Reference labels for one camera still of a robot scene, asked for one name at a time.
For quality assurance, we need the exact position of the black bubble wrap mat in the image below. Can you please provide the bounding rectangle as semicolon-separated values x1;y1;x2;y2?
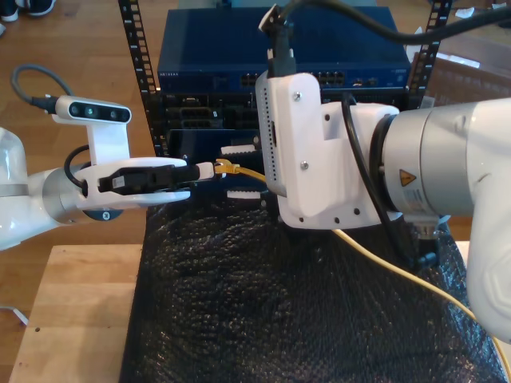
118;195;508;383

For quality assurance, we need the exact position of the white paper sheet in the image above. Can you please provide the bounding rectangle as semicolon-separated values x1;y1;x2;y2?
406;26;424;53

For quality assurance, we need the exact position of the yellow network cable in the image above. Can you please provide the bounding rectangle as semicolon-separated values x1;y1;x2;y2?
214;157;511;383

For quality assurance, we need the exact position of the person's blue shoe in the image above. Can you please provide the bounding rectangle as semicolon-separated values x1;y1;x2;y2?
26;0;57;18

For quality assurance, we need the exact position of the grey metal stand leg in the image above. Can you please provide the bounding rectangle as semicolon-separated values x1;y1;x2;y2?
0;305;30;326

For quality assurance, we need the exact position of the blue Netgear network switch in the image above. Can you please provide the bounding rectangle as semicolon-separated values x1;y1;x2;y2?
156;6;412;94

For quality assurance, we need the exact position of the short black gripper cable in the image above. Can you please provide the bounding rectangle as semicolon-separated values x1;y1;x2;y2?
62;144;95;189
341;92;440;272

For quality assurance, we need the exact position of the black camera cable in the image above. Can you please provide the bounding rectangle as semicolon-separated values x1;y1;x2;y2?
266;0;511;77

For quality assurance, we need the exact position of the black Dell rack server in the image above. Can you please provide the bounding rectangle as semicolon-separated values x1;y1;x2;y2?
159;89;410;132

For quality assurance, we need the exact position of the brown cardboard monitor box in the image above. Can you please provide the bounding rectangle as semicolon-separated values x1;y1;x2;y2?
410;30;511;109

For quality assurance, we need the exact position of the blue sliding rack shelf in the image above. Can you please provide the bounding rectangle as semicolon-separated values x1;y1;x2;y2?
165;128;267;200

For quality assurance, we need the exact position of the black perforated rack post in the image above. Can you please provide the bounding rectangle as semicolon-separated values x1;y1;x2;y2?
117;0;169;159
406;0;454;109

